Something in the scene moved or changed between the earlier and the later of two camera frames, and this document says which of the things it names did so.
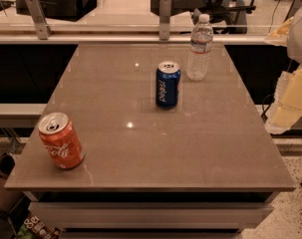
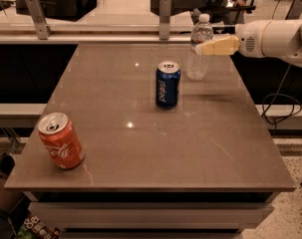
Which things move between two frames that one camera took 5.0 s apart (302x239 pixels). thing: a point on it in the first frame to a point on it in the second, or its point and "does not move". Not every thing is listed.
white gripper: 300,39 to 249,40
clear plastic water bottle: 200,50 does not move
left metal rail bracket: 39,18 does not move
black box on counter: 67,2 does not move
